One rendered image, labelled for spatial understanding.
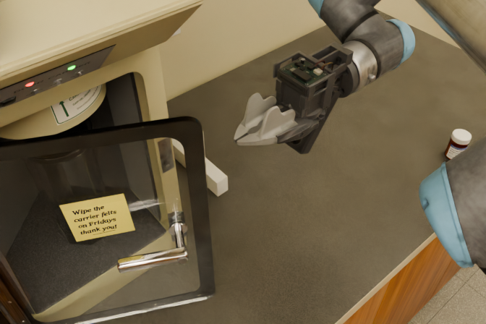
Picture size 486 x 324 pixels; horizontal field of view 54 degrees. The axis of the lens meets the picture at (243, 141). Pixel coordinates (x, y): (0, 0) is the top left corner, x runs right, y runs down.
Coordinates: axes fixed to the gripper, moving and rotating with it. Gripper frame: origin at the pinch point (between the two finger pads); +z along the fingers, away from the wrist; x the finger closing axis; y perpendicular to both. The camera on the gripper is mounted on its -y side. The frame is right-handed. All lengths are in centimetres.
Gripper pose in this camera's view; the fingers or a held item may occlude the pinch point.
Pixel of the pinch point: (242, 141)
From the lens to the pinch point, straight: 65.3
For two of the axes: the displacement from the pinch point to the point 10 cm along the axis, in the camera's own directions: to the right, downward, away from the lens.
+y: 0.1, -7.2, -7.0
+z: -7.6, 4.5, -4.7
